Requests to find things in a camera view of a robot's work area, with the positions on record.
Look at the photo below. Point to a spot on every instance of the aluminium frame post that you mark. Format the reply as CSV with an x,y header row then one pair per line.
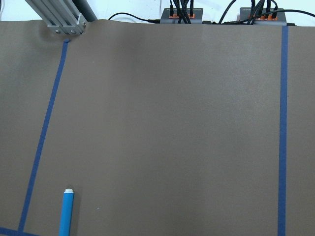
x,y
61,16

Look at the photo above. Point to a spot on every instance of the brown paper table mat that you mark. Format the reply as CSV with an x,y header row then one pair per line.
x,y
160,130

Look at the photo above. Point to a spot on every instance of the blue marker pen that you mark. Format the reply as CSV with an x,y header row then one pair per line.
x,y
66,212

